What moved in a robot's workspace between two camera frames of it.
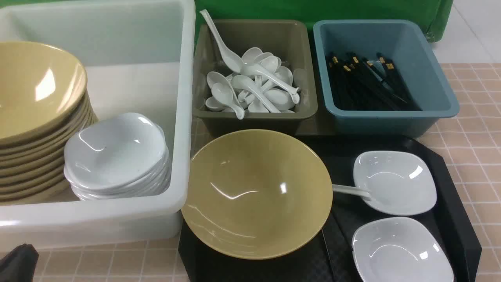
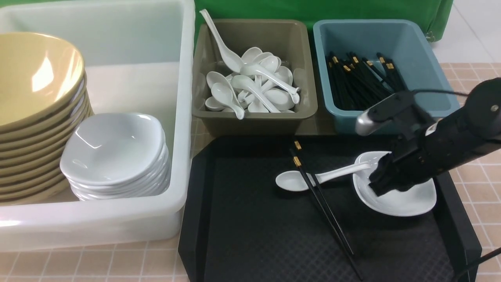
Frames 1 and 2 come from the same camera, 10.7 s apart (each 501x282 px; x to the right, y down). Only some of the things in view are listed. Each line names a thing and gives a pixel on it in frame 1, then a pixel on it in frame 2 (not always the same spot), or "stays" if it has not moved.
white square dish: (399, 183) stays
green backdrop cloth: (439, 12) stays
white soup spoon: (360, 192) → (294, 181)
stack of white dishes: (125, 156) stays
